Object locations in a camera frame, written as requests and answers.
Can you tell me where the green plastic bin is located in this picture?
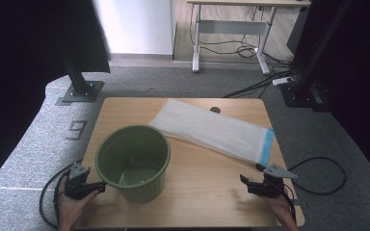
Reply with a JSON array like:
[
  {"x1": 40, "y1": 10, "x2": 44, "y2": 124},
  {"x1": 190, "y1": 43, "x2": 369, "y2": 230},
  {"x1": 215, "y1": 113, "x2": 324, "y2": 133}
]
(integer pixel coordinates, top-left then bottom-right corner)
[{"x1": 94, "y1": 124, "x2": 172, "y2": 204}]

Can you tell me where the left hand-held gripper cable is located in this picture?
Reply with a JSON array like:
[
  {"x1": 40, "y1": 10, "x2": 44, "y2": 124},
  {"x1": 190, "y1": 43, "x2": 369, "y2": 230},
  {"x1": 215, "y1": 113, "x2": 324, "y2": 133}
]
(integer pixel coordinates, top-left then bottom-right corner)
[{"x1": 52, "y1": 169, "x2": 71, "y2": 227}]

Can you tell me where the black looped cable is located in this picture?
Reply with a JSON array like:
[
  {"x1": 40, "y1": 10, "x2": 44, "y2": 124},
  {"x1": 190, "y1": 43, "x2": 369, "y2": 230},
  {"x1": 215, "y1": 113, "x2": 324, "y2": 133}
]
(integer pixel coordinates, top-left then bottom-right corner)
[{"x1": 287, "y1": 156, "x2": 348, "y2": 196}]

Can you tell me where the white blue-edged plastic bag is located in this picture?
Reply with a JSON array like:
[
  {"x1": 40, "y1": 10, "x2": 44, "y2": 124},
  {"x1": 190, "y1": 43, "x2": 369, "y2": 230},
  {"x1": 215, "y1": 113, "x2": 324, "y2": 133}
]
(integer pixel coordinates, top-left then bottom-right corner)
[{"x1": 148, "y1": 97, "x2": 276, "y2": 167}]

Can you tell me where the right hand-held gripper cable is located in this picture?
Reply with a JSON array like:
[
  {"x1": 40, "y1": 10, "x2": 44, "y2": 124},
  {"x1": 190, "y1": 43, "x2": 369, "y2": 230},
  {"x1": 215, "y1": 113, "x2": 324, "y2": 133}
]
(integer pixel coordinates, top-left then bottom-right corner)
[{"x1": 271, "y1": 178, "x2": 298, "y2": 223}]

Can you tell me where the black curtain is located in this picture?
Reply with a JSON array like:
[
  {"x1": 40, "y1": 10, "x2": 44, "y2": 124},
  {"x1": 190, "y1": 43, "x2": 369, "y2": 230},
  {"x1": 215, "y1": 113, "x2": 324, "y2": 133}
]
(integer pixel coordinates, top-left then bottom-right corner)
[
  {"x1": 286, "y1": 0, "x2": 370, "y2": 191},
  {"x1": 0, "y1": 0, "x2": 112, "y2": 194}
]

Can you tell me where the person's left hand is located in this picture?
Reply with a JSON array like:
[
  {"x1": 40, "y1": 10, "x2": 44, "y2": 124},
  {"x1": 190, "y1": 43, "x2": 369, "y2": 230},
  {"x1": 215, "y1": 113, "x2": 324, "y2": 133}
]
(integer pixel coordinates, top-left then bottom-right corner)
[{"x1": 57, "y1": 175, "x2": 100, "y2": 231}]

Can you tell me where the grey tape number mark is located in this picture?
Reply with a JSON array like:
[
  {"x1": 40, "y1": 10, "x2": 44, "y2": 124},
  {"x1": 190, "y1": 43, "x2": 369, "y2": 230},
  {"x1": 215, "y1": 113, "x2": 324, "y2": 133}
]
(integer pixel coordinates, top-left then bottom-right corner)
[{"x1": 65, "y1": 119, "x2": 88, "y2": 141}]

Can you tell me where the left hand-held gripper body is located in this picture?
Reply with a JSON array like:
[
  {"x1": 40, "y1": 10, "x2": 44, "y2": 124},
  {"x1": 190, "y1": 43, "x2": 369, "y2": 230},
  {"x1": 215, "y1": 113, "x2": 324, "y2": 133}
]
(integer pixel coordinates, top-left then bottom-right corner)
[{"x1": 64, "y1": 163, "x2": 92, "y2": 201}]

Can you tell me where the white panel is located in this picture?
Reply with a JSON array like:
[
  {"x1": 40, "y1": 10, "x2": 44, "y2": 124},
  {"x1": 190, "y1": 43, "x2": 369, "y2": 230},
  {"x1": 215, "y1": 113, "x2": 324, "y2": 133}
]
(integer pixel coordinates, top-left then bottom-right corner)
[{"x1": 91, "y1": 0, "x2": 178, "y2": 57}]

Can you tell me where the black stand with grey base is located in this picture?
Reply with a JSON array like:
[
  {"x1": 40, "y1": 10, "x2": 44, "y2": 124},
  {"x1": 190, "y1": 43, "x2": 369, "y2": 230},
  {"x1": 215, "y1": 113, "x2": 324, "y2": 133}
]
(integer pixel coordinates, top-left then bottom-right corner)
[{"x1": 58, "y1": 47, "x2": 105, "y2": 104}]

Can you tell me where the white metal desk frame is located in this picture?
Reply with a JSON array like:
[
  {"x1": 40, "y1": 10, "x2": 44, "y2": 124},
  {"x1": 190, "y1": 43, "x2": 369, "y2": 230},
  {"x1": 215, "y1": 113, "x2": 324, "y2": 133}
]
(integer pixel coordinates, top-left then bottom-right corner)
[{"x1": 186, "y1": 0, "x2": 312, "y2": 76}]

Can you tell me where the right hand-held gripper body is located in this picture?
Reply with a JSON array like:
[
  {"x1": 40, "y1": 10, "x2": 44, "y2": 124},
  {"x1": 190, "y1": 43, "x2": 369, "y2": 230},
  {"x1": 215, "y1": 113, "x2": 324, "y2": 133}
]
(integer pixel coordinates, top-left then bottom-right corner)
[{"x1": 247, "y1": 163, "x2": 299, "y2": 198}]

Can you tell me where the white power strip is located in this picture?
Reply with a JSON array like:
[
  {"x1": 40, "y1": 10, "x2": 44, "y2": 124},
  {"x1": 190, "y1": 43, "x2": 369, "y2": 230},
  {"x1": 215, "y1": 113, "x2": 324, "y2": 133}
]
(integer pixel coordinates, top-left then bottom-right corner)
[{"x1": 272, "y1": 76, "x2": 295, "y2": 87}]

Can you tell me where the person's right hand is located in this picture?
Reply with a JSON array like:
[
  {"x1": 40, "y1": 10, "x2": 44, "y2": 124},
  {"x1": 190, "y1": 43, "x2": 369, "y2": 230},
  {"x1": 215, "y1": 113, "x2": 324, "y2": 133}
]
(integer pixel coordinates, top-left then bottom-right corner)
[{"x1": 262, "y1": 192, "x2": 295, "y2": 223}]

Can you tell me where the long black cable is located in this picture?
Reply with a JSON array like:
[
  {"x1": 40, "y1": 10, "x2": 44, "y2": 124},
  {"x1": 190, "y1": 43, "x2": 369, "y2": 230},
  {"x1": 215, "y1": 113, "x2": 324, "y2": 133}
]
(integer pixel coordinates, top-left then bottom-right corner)
[{"x1": 39, "y1": 158, "x2": 84, "y2": 231}]

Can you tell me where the hand-held gripper cable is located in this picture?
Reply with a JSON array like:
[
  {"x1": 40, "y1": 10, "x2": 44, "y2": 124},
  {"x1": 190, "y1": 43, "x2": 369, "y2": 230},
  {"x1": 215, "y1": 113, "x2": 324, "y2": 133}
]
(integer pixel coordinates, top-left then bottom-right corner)
[
  {"x1": 271, "y1": 178, "x2": 298, "y2": 223},
  {"x1": 52, "y1": 169, "x2": 71, "y2": 227}
]

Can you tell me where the tangle of black cables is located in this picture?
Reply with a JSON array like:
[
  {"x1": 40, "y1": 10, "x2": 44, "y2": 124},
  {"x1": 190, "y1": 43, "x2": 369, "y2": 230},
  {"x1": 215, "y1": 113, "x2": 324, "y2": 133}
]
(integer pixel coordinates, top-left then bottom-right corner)
[{"x1": 189, "y1": 4, "x2": 304, "y2": 99}]

